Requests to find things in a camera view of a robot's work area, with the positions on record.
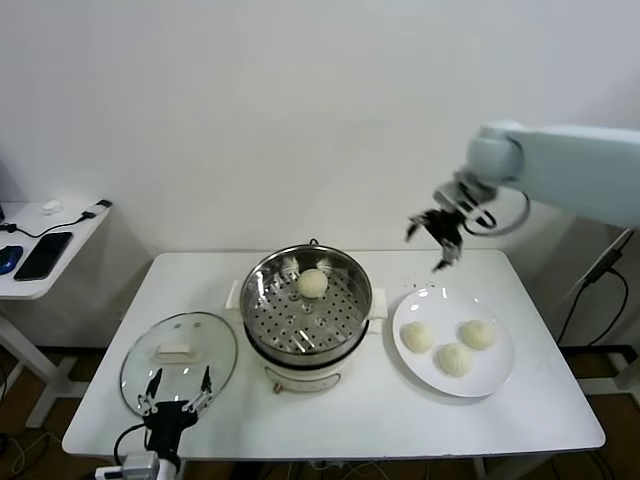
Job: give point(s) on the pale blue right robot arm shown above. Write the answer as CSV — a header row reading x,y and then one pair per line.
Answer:
x,y
575,165

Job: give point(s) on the small white case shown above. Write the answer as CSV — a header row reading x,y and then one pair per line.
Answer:
x,y
51,206

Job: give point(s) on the round white plate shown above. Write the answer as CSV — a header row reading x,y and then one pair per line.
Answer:
x,y
425,310

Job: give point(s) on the black smartphone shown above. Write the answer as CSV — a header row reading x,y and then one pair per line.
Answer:
x,y
44,255

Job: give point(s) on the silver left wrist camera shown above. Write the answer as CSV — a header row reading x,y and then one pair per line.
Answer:
x,y
140,462

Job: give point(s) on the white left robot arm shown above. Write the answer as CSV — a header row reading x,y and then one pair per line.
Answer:
x,y
169,467

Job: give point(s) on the round glass pot lid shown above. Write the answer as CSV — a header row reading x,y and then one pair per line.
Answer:
x,y
180,345

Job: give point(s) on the stainless steel steamer basket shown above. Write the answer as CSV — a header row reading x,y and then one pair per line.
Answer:
x,y
280,320

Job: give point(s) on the white shelf desk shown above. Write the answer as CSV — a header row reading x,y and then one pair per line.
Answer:
x,y
625,370

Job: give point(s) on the white steamed baozi bun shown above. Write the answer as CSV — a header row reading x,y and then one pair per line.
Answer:
x,y
418,336
454,359
313,283
476,334

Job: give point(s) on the white electric cooking pot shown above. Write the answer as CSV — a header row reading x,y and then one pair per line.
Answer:
x,y
300,375

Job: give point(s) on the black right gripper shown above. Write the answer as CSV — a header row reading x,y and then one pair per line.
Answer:
x,y
450,225

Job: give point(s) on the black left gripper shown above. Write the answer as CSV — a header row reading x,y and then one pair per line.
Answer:
x,y
167,415

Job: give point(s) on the blue computer mouse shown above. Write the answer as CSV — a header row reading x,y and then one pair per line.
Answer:
x,y
10,259

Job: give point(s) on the white side desk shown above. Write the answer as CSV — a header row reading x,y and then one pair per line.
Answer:
x,y
75,250

